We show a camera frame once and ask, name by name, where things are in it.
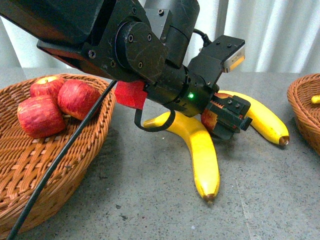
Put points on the red apple with yellow top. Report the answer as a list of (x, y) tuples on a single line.
[(49, 86)]

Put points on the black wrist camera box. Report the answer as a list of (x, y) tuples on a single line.
[(221, 56)]

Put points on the yellow banana in basket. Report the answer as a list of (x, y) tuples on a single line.
[(315, 99)]

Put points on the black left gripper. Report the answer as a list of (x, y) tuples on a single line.
[(180, 90)]

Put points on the brown wicker basket right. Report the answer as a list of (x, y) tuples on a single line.
[(307, 114)]

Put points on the white pleated curtain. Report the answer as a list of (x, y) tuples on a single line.
[(281, 36)]

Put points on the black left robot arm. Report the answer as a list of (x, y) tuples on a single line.
[(155, 43)]

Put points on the yellow banana front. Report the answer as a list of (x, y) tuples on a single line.
[(205, 167)]

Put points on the red striped apple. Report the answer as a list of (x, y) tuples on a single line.
[(40, 116)]

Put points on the yellow banana rear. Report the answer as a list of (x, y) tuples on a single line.
[(264, 121)]

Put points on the dark red apple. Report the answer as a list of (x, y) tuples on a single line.
[(76, 98)]

